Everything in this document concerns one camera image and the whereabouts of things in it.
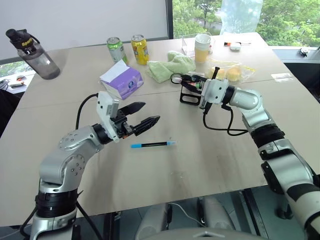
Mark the green drink can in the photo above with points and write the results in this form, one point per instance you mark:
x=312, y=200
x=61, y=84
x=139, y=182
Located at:
x=117, y=51

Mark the purple white tissue pack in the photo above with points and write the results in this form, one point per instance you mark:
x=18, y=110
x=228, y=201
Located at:
x=125, y=83

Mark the small black windowsill object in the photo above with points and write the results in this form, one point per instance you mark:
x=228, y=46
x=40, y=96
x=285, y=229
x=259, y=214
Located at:
x=303, y=51

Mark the large clear plastic bag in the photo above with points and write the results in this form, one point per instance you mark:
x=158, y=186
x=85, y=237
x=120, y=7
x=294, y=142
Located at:
x=240, y=16

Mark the light green towel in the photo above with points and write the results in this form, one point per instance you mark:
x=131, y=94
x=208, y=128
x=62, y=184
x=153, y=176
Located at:
x=170, y=66

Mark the white and yellow cup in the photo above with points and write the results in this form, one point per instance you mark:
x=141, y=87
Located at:
x=202, y=48

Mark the clear plastic zip bag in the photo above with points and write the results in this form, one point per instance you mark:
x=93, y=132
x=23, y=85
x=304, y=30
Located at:
x=242, y=70

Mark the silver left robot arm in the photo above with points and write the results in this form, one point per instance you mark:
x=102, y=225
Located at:
x=62, y=160

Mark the grey curved robot body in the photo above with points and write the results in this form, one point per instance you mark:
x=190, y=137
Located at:
x=205, y=235

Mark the clear plastic label strip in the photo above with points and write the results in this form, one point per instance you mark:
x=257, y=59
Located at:
x=281, y=76

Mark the grey black water bottle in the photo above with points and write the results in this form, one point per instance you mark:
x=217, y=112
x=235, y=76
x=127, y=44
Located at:
x=37, y=57

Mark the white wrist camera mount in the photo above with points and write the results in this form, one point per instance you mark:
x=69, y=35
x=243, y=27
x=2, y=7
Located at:
x=215, y=91
x=105, y=110

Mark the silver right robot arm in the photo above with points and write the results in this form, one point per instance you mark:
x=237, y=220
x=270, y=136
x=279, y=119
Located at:
x=282, y=155

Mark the grey rounded shape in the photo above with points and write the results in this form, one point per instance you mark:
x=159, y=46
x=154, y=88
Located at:
x=217, y=212
x=152, y=221

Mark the red and black pen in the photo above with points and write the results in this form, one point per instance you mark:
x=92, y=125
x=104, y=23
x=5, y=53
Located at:
x=243, y=43

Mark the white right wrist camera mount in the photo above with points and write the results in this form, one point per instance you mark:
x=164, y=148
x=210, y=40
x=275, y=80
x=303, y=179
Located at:
x=215, y=91

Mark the yellow bun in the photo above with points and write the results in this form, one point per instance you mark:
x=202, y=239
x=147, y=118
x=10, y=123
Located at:
x=221, y=73
x=233, y=73

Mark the blue and black pen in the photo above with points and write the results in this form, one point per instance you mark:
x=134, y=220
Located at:
x=150, y=144

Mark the small white device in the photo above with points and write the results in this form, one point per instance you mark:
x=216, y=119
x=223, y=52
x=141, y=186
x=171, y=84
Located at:
x=235, y=47

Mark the short black rod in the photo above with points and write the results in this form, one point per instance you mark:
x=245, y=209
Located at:
x=216, y=72

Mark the black table leg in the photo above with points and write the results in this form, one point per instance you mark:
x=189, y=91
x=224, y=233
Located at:
x=255, y=212

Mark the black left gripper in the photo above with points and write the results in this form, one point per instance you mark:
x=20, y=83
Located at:
x=121, y=125

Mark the yellow drink can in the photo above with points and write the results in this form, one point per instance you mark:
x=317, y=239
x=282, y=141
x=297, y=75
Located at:
x=140, y=50

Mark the small white pink object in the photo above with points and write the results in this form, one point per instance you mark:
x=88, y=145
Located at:
x=176, y=79

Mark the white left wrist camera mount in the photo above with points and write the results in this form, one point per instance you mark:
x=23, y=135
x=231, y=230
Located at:
x=105, y=110

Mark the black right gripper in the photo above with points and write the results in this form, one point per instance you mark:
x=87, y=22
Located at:
x=196, y=86

